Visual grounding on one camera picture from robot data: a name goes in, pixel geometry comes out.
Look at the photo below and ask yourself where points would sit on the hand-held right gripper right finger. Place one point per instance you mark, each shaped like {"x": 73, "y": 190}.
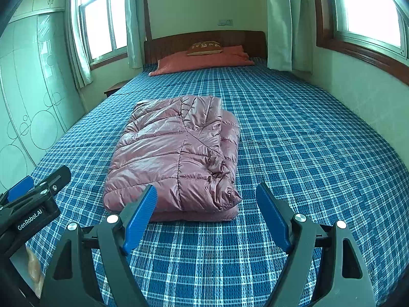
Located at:
{"x": 271, "y": 217}

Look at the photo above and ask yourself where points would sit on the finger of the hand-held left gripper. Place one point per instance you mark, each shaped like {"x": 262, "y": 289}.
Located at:
{"x": 20, "y": 187}
{"x": 57, "y": 177}

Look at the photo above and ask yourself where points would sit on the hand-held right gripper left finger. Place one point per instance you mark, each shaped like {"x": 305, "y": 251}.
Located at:
{"x": 142, "y": 217}

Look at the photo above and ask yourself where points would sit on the pink puffer jacket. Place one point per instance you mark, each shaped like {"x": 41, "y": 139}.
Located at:
{"x": 172, "y": 153}

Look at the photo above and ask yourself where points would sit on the person's left hand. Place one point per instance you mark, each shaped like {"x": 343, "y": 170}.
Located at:
{"x": 35, "y": 271}

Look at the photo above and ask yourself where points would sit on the bed with blue plaid sheet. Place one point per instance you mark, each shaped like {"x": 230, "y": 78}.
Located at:
{"x": 303, "y": 150}

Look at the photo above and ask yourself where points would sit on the glass door wardrobe with circles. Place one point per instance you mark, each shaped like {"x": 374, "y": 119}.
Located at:
{"x": 32, "y": 86}

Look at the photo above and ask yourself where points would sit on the wooden nightstand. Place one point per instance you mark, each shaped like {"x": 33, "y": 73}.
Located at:
{"x": 115, "y": 88}

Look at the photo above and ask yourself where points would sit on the pale green curtain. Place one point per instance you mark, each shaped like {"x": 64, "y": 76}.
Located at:
{"x": 137, "y": 22}
{"x": 78, "y": 38}
{"x": 287, "y": 22}

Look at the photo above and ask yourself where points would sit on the window with wooden sill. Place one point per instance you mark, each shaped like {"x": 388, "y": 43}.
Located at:
{"x": 102, "y": 22}

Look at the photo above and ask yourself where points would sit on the folded orange quilt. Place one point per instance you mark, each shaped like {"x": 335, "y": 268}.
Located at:
{"x": 204, "y": 62}

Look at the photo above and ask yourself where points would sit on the wooden headboard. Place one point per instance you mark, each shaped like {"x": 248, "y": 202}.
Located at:
{"x": 179, "y": 41}

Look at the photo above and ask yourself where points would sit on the brown printed cushion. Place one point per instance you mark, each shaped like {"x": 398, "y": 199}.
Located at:
{"x": 204, "y": 48}

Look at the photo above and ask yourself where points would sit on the white wall socket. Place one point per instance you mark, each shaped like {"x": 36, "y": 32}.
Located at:
{"x": 225, "y": 22}

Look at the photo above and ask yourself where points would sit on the large window with wooden frame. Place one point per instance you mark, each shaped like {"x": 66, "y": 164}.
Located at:
{"x": 370, "y": 6}

